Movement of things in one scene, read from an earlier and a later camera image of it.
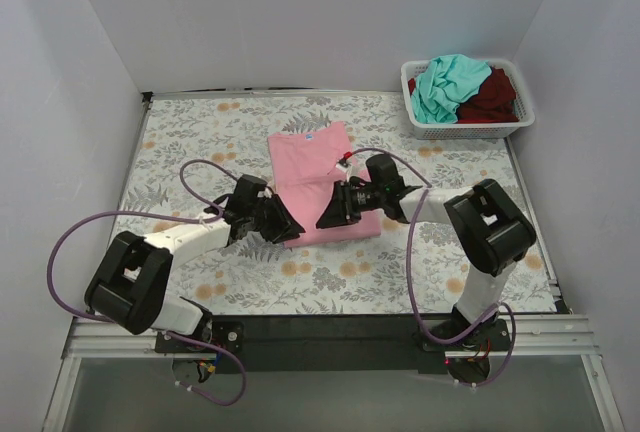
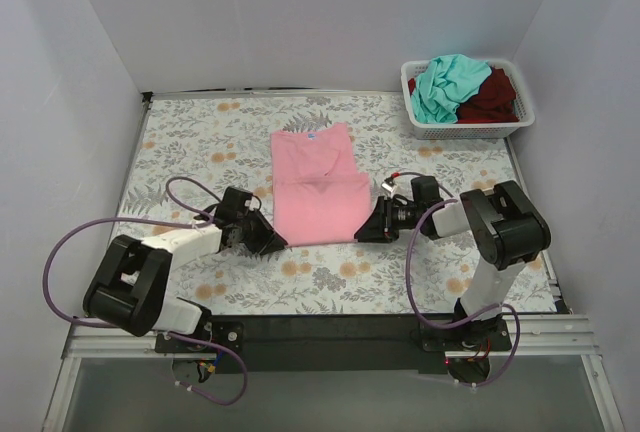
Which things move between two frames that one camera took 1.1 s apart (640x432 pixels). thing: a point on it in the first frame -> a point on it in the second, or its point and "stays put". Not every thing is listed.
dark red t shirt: (496, 102) stays put
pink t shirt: (302, 164) stays put
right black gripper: (347, 201) -> (385, 218)
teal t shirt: (447, 81) stays put
